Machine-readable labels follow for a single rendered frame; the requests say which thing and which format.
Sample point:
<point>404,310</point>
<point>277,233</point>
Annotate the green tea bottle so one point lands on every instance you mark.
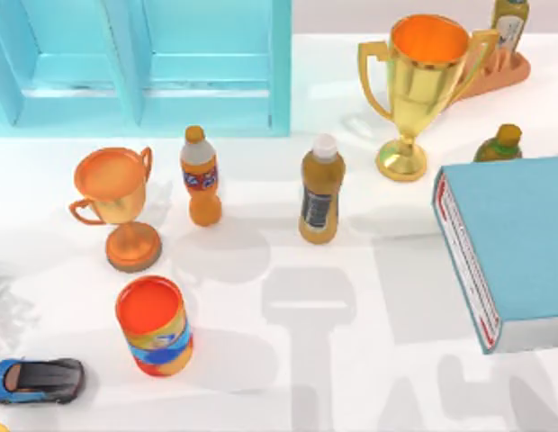
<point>499,146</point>

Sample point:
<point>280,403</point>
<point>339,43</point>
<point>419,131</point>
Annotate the tall green bottle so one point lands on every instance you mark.
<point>510,22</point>

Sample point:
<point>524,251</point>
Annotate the blue book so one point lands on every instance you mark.
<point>517,252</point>

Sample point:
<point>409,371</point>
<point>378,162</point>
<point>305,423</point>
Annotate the orange can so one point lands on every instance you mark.
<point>155,333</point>

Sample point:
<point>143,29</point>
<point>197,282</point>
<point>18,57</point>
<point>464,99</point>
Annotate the blue and black toy car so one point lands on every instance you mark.
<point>36,380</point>

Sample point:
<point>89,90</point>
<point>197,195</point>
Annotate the light blue rack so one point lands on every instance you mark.
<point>171,67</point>

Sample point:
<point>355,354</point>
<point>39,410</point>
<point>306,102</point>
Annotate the large gold trophy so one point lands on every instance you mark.
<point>414,90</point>

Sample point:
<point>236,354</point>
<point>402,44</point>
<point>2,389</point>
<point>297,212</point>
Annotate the amber bottle with white cap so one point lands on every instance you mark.
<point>319,193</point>

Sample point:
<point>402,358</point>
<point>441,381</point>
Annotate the salmon-coloured rack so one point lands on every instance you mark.
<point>499,74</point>

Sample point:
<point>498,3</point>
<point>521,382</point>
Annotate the orange soda bottle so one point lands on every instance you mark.
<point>202,180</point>

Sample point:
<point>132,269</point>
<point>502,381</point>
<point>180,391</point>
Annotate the small orange trophy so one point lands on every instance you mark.
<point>112,189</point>

